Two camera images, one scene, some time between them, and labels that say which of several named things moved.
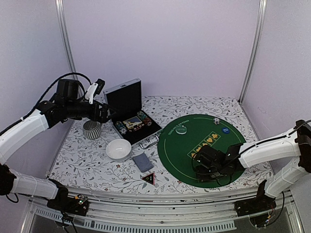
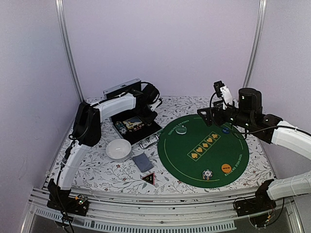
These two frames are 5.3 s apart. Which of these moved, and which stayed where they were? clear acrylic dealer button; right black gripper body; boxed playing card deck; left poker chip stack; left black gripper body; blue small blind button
Moved: left black gripper body; right black gripper body
Stayed: clear acrylic dealer button; blue small blind button; left poker chip stack; boxed playing card deck
